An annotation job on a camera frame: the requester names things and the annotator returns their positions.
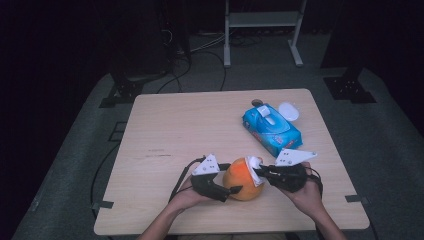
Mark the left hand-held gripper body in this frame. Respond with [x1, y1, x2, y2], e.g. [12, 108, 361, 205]
[189, 153, 232, 203]

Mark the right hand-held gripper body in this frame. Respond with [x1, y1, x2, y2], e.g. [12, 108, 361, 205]
[265, 148, 319, 194]

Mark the orange round plush toy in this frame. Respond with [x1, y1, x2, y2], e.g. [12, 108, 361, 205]
[222, 156, 266, 202]

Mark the white wet wipe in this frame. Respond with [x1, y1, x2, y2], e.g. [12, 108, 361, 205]
[244, 155, 266, 188]

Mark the blue wet wipes pack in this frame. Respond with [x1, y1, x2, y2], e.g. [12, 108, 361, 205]
[241, 103, 304, 158]

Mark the person's left hand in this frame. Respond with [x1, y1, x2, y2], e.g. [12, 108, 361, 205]
[167, 175, 215, 215]

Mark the person's right hand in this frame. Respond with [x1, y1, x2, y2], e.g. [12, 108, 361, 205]
[280, 162, 327, 218]

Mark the white round disc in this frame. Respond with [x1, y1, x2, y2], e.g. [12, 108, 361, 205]
[277, 101, 301, 122]

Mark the grey tape strip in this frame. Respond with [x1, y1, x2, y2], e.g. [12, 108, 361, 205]
[344, 194, 371, 205]
[91, 199, 115, 211]

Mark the black stand base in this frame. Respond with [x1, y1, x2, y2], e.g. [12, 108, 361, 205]
[98, 79, 145, 109]
[322, 75, 378, 105]

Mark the white metal stand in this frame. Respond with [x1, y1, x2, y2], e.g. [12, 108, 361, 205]
[223, 0, 308, 68]

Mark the dark bulky equipment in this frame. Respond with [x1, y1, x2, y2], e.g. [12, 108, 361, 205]
[108, 0, 173, 85]

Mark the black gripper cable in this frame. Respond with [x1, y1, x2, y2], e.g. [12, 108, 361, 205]
[167, 156, 207, 203]
[305, 165, 325, 198]

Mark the long black floor cable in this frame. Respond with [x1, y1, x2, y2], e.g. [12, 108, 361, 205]
[89, 142, 122, 216]

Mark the white floor cable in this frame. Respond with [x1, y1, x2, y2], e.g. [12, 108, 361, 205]
[188, 32, 228, 55]

